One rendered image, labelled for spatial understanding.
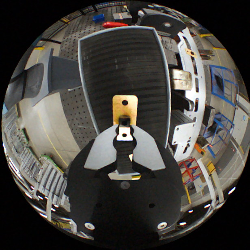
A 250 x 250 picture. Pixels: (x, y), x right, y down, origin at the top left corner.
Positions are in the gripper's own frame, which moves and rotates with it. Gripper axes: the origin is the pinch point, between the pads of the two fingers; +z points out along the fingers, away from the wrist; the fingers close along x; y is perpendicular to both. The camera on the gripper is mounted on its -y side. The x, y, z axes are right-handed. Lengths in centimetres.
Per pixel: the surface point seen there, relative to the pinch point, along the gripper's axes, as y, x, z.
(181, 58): -21.3, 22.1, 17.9
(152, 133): 2.7, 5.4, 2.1
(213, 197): 248, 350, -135
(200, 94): -8.1, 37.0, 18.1
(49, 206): 525, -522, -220
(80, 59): -11.2, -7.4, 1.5
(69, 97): 1, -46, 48
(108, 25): -20.4, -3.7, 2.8
